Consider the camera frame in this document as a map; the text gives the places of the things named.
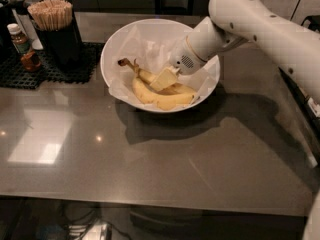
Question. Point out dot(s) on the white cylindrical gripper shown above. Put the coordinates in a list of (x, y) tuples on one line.
[(181, 60)]

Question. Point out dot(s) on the yellow banana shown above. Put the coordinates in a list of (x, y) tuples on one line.
[(163, 102), (147, 77)]

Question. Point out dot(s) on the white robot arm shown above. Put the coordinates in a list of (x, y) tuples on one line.
[(292, 47)]

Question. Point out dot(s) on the white bowl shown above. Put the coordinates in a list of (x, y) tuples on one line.
[(113, 50)]

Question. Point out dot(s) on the white parchment paper liner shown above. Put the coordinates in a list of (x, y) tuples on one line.
[(143, 44)]

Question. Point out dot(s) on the black chopstick holder cup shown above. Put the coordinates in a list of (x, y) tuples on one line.
[(63, 45)]

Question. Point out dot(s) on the bundle of wooden chopsticks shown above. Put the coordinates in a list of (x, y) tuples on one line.
[(51, 15)]

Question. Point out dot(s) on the small brown sauce bottle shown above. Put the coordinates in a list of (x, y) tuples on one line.
[(31, 61)]

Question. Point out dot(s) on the green sauce bottle white cap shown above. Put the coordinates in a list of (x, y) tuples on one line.
[(18, 38)]

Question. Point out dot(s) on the black grid rubber mat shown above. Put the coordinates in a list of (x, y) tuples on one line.
[(13, 75)]

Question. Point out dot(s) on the dark-lidded shaker jar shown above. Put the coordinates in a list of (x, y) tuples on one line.
[(24, 21)]

